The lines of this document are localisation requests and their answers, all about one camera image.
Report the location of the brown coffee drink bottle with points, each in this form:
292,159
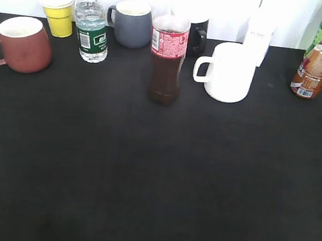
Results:
307,82

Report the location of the cola bottle red label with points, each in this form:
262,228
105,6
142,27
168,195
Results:
170,31

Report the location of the black ceramic mug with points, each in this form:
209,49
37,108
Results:
197,38

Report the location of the white milk carton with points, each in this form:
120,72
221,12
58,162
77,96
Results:
261,27

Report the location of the grey ceramic mug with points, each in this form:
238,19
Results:
132,24

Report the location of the white ceramic mug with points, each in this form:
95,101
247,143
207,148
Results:
227,74

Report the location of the clear water bottle green label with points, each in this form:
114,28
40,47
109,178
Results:
91,30

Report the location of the red ceramic mug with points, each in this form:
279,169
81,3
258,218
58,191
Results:
25,44

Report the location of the yellow paper cup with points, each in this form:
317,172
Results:
59,16

